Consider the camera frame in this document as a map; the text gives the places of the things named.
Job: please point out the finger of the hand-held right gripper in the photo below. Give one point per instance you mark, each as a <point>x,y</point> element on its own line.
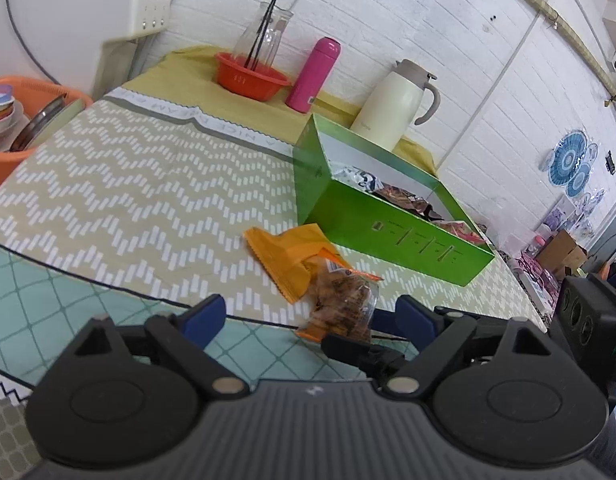
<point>358,352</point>

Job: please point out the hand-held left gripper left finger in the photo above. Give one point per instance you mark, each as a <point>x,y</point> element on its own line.
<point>205,317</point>

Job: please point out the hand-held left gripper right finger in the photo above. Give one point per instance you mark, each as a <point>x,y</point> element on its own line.
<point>418,320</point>

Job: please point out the green cardboard box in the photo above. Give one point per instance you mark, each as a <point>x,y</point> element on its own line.
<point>368,220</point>

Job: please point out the dark brown glossy snack bag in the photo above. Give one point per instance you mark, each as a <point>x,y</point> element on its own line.
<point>408,202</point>

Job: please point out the pink-lid plastic jar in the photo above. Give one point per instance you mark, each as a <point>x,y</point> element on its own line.
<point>538,245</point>

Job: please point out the red snack bag gold print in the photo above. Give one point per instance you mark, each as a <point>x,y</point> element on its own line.
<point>463,232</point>

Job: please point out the orange snack packet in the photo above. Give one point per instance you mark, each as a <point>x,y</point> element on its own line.
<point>283,255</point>

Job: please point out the white and blue snack packet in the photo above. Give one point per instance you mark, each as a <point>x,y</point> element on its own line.
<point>365,180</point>

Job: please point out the patterned tablecloth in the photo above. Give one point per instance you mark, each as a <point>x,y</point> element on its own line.
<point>112,185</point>

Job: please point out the cream thermal jug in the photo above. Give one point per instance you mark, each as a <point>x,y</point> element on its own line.
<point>388,105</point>

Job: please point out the red plastic colander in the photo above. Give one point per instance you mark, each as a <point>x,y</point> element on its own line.
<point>248,82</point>

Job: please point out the orange plastic basket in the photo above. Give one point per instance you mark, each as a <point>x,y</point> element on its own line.
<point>7,165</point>

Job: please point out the yellow cloth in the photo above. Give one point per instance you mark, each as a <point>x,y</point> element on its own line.
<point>187,67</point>

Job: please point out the metal lid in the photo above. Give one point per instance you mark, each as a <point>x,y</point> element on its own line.
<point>42,122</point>

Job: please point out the pink thermos bottle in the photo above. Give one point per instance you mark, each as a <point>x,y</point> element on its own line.
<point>313,75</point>

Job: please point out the stacked bowls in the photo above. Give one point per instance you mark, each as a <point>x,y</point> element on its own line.
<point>2,110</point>

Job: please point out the black straws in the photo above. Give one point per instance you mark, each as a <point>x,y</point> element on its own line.
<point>260,30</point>

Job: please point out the glass carafe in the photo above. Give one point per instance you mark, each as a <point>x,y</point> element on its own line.
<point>268,30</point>

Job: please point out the white countertop water dispenser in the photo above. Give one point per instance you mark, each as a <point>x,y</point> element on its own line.
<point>77,5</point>

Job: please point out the blue decorative wall plates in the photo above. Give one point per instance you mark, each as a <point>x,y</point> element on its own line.
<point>568,160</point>

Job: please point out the white wall conduit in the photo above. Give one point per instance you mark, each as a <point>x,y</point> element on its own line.
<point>503,65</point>

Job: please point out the yellowish wall rod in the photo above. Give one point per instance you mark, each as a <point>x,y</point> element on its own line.
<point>563,20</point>

